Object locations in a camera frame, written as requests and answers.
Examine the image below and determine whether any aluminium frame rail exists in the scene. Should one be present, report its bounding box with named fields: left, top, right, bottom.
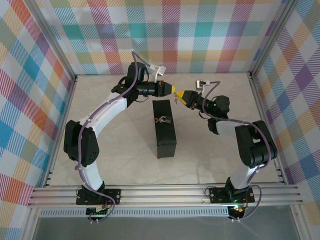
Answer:
left=43, top=74, right=79, bottom=188
left=248, top=71, right=289, bottom=186

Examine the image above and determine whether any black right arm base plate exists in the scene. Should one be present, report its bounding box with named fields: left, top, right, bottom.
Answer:
left=208, top=186, right=256, bottom=204

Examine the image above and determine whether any black box with painted lid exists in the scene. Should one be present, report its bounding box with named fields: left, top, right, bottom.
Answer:
left=152, top=99, right=178, bottom=159

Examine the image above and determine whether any wide aluminium mounting rail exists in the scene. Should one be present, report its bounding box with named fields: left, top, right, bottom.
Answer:
left=27, top=185, right=302, bottom=207

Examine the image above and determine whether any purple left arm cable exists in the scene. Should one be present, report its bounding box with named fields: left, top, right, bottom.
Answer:
left=74, top=51, right=157, bottom=223

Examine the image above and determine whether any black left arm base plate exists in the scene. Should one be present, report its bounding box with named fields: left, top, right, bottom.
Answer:
left=75, top=187, right=122, bottom=206

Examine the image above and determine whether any aluminium frame post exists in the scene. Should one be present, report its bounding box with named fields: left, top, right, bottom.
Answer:
left=249, top=0, right=301, bottom=77
left=21, top=206, right=41, bottom=240
left=23, top=0, right=77, bottom=80
left=290, top=204, right=311, bottom=240

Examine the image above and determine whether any slotted grey cable duct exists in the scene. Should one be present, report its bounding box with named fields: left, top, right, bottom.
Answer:
left=39, top=206, right=231, bottom=219

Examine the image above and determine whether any black controller board green light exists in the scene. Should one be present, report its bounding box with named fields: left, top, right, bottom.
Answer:
left=227, top=204, right=247, bottom=217
left=85, top=205, right=112, bottom=218

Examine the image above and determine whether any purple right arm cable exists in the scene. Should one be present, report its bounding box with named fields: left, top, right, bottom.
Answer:
left=201, top=79, right=273, bottom=222

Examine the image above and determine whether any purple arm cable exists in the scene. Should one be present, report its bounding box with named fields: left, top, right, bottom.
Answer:
left=201, top=79, right=273, bottom=222
left=74, top=51, right=157, bottom=223

